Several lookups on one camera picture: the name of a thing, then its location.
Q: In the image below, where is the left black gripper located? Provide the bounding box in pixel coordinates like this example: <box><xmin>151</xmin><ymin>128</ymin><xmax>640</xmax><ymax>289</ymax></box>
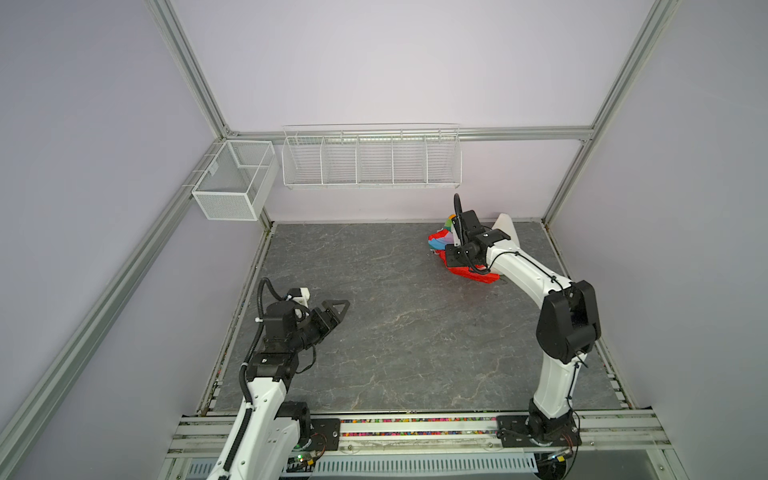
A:
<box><xmin>288</xmin><ymin>300</ymin><xmax>348</xmax><ymax>353</ymax></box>

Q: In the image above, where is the colourful red white kids jacket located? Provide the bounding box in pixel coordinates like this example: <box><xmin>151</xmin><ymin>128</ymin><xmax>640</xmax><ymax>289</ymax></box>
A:
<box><xmin>427</xmin><ymin>214</ymin><xmax>501</xmax><ymax>284</ymax></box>

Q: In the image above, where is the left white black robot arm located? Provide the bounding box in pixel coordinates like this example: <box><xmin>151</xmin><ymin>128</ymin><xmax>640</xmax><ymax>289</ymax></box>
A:
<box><xmin>208</xmin><ymin>298</ymin><xmax>350</xmax><ymax>479</ymax></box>

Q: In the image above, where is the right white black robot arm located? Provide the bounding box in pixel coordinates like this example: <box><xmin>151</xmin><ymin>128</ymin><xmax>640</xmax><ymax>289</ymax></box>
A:
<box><xmin>446</xmin><ymin>202</ymin><xmax>601</xmax><ymax>445</ymax></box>

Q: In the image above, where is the white mesh box basket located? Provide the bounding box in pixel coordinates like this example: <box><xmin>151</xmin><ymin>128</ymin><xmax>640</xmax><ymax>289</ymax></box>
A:
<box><xmin>192</xmin><ymin>140</ymin><xmax>279</xmax><ymax>222</ymax></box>

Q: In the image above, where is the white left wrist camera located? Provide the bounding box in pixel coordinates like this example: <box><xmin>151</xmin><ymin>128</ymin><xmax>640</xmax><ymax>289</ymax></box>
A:
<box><xmin>285</xmin><ymin>287</ymin><xmax>310</xmax><ymax>307</ymax></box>

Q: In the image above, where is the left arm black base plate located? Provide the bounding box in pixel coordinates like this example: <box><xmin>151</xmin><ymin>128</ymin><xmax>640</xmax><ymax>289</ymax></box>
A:
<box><xmin>294</xmin><ymin>417</ymin><xmax>341</xmax><ymax>451</ymax></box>

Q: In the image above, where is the long white wire basket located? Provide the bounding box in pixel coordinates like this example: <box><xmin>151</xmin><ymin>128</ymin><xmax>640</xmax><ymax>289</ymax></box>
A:
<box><xmin>282</xmin><ymin>123</ymin><xmax>463</xmax><ymax>188</ymax></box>

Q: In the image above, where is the white vented cable duct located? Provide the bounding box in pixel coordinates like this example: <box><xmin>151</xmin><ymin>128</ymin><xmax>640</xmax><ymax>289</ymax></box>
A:
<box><xmin>185</xmin><ymin>452</ymin><xmax>539</xmax><ymax>479</ymax></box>

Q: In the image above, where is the aluminium front rail frame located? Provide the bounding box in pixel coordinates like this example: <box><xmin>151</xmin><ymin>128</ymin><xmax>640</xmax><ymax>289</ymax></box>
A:
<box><xmin>157</xmin><ymin>409</ymin><xmax>691</xmax><ymax>480</ymax></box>

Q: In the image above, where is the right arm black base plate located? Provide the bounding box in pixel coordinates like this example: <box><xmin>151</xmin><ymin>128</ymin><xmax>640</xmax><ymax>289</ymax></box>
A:
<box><xmin>496</xmin><ymin>414</ymin><xmax>582</xmax><ymax>448</ymax></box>

